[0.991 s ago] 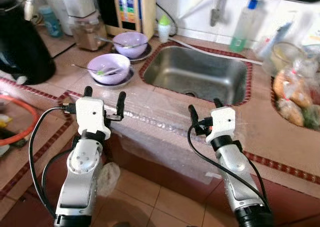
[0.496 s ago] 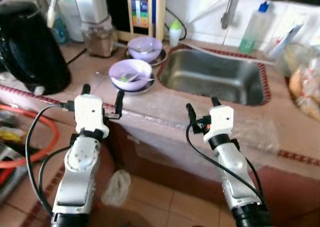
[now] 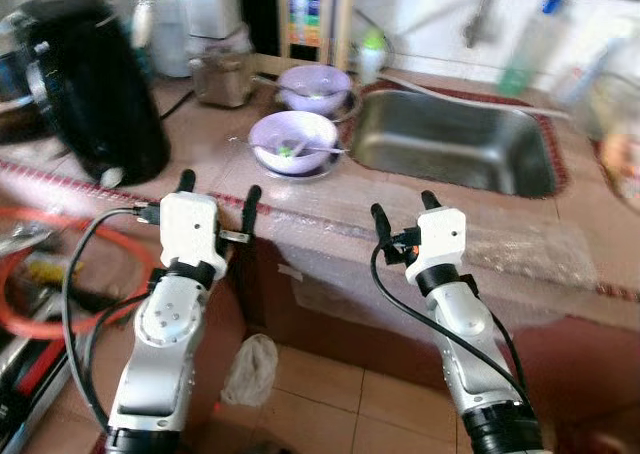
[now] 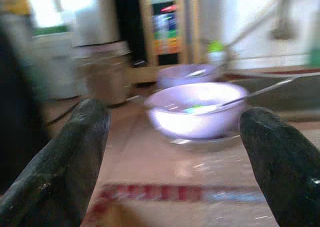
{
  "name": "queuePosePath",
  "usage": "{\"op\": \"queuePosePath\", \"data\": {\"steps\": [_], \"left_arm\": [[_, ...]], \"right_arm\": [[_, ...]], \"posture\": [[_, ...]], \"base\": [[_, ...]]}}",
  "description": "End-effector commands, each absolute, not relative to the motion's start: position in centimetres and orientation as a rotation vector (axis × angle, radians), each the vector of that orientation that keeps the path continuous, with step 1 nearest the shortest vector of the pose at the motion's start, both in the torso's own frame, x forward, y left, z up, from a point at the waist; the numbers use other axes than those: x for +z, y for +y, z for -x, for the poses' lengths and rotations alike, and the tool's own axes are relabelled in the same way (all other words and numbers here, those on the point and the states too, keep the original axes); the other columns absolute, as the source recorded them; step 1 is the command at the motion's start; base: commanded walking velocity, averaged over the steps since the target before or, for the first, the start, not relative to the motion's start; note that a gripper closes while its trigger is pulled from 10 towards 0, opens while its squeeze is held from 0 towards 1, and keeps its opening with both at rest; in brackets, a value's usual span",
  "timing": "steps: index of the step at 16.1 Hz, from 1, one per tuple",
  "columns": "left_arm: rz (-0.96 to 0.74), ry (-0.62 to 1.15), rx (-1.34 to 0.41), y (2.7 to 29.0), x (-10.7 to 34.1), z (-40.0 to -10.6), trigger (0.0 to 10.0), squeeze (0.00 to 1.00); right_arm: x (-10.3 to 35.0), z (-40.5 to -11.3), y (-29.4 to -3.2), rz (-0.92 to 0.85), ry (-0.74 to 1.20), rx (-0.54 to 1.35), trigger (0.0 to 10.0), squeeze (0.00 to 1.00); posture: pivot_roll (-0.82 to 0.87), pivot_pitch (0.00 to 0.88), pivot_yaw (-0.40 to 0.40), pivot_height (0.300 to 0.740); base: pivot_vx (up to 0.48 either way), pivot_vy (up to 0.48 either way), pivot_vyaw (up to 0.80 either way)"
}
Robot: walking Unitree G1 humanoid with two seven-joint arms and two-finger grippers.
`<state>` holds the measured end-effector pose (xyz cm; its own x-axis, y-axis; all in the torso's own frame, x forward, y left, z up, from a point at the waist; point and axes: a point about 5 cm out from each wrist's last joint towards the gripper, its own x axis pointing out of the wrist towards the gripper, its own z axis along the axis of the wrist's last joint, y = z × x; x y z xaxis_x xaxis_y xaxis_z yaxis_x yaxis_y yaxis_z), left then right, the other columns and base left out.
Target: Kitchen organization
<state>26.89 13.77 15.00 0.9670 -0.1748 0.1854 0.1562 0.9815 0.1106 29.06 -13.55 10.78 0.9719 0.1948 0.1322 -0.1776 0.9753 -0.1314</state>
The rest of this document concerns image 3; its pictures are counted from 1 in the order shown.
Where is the purple plastic bowl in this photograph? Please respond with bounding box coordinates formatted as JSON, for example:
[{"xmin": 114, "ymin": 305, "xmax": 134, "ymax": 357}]
[
  {"xmin": 275, "ymin": 64, "xmax": 353, "ymax": 115},
  {"xmin": 248, "ymin": 111, "xmax": 341, "ymax": 175}
]

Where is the stainless steel sink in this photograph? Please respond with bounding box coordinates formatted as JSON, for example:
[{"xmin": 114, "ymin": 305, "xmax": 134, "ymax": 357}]
[{"xmin": 345, "ymin": 86, "xmax": 561, "ymax": 200}]

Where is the metal spoon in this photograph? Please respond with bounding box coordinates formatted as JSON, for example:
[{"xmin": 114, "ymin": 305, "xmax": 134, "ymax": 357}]
[{"xmin": 285, "ymin": 142, "xmax": 349, "ymax": 160}]

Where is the clear bubble wrap sheet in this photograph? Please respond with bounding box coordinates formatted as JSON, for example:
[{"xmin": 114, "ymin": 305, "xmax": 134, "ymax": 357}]
[{"xmin": 285, "ymin": 209, "xmax": 601, "ymax": 295}]

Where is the glass jar with brown contents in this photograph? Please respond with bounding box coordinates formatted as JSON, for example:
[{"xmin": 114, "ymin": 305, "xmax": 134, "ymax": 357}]
[{"xmin": 190, "ymin": 46, "xmax": 253, "ymax": 109}]

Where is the black electric kettle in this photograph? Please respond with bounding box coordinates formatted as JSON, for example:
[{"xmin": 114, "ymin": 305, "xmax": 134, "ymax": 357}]
[{"xmin": 18, "ymin": 0, "xmax": 173, "ymax": 187}]

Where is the white canister green lid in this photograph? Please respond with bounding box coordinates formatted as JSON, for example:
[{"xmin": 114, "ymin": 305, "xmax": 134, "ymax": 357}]
[{"xmin": 152, "ymin": 0, "xmax": 193, "ymax": 78}]

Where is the small white bottle green cap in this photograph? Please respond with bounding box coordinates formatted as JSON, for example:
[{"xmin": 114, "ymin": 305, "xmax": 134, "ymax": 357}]
[{"xmin": 357, "ymin": 28, "xmax": 389, "ymax": 85}]

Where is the plastic bag of snacks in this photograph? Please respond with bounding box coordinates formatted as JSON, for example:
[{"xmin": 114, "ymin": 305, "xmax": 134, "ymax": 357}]
[{"xmin": 598, "ymin": 134, "xmax": 640, "ymax": 210}]

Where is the green soap bottle blue cap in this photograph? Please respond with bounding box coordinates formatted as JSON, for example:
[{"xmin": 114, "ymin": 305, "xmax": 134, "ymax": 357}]
[{"xmin": 498, "ymin": 0, "xmax": 567, "ymax": 98}]

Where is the white water filter unit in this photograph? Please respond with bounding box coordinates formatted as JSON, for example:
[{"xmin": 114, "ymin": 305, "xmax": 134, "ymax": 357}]
[{"xmin": 175, "ymin": 0, "xmax": 246, "ymax": 43}]

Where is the metal faucet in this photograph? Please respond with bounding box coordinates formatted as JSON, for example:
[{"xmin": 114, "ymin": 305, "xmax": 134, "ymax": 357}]
[{"xmin": 463, "ymin": 0, "xmax": 506, "ymax": 49}]

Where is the water ionizer control panel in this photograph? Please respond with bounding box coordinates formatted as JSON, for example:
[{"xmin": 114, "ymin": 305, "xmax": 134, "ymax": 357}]
[{"xmin": 278, "ymin": 0, "xmax": 358, "ymax": 72}]

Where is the white tube with red stripe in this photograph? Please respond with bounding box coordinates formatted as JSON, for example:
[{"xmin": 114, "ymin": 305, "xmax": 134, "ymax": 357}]
[{"xmin": 555, "ymin": 36, "xmax": 626, "ymax": 110}]

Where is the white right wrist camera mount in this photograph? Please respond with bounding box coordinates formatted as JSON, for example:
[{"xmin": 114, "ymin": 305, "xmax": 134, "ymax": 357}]
[{"xmin": 405, "ymin": 207, "xmax": 468, "ymax": 285}]

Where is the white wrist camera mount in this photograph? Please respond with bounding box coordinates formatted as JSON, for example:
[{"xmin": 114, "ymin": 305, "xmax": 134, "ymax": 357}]
[
  {"xmin": 405, "ymin": 207, "xmax": 468, "ymax": 285},
  {"xmin": 158, "ymin": 191, "xmax": 229, "ymax": 271}
]

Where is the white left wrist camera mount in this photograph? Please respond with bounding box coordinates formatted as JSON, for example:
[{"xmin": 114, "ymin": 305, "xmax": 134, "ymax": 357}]
[{"xmin": 158, "ymin": 191, "xmax": 229, "ymax": 271}]

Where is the white corrugated hose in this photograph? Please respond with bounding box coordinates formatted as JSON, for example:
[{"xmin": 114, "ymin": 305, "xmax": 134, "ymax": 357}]
[{"xmin": 133, "ymin": 0, "xmax": 163, "ymax": 47}]

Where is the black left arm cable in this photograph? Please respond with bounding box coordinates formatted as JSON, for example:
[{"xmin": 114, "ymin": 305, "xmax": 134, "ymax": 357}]
[{"xmin": 60, "ymin": 206, "xmax": 153, "ymax": 435}]

